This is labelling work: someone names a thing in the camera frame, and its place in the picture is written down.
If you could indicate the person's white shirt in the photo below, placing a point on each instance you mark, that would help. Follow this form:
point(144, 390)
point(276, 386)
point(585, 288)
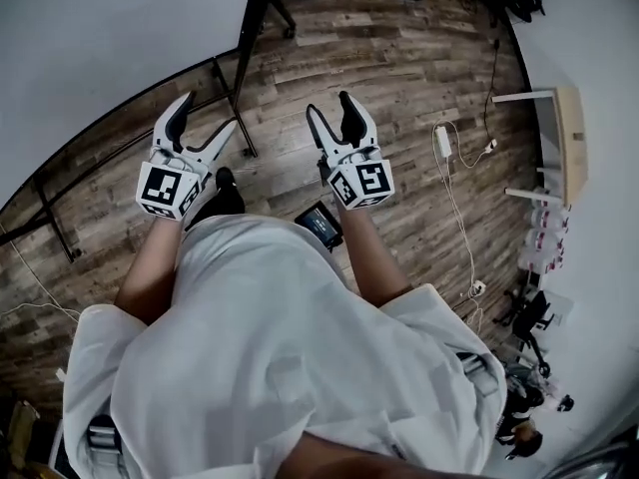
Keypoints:
point(274, 342)

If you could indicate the person's right forearm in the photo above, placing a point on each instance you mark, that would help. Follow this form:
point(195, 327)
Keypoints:
point(372, 257)

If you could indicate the person's left black shoe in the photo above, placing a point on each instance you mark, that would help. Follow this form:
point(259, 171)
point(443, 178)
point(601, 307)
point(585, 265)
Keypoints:
point(224, 177)

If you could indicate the white power strip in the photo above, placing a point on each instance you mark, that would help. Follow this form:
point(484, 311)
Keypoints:
point(442, 142)

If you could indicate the white paper sheet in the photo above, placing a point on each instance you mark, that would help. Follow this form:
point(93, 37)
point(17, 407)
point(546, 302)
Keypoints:
point(561, 307)

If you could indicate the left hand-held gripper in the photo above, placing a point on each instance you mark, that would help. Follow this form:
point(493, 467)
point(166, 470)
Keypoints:
point(160, 187)

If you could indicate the row of clear water jugs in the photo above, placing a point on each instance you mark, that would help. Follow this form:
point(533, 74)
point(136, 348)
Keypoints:
point(541, 237)

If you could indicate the person's head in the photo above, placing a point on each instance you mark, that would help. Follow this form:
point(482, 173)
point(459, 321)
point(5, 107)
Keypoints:
point(374, 462)

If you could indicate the white plug adapter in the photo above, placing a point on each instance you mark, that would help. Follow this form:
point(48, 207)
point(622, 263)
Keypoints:
point(491, 144)

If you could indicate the person's left forearm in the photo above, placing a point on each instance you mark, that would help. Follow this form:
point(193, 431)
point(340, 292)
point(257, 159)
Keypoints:
point(150, 267)

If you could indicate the brown cardboard piece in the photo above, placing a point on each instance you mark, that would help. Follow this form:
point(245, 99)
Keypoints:
point(25, 427)

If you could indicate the person's black trousers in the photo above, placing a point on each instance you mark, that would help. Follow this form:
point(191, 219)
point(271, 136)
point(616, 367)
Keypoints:
point(227, 202)

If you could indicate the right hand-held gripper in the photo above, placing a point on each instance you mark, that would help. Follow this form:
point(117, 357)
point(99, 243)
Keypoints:
point(369, 180)

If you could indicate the white floor socket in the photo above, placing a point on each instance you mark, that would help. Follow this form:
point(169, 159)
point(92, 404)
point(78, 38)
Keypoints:
point(478, 287)

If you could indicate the black screen device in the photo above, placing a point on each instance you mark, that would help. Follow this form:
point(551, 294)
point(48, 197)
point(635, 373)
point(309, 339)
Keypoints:
point(319, 225)

